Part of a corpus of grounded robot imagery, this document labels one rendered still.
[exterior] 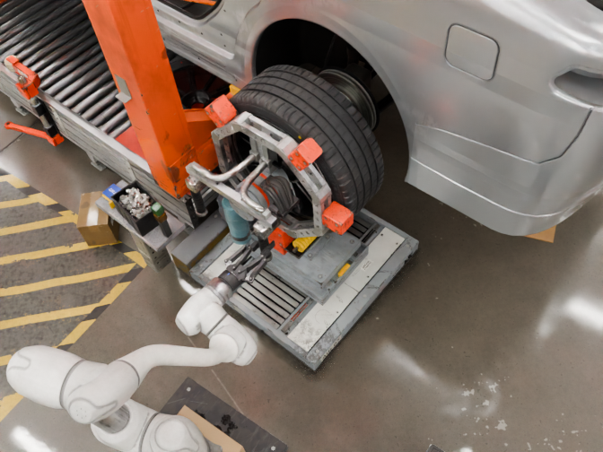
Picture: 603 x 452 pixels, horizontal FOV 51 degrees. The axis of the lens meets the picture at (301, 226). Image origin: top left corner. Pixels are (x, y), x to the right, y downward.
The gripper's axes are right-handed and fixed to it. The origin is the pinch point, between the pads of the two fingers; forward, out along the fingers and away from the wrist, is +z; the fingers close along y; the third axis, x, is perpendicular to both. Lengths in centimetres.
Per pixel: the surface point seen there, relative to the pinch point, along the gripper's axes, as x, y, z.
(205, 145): -15, -64, 30
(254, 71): 7, -59, 62
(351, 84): 17, -14, 71
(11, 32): -57, -266, 47
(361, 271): -75, 8, 50
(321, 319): -75, 9, 18
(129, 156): -44, -112, 18
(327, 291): -66, 5, 27
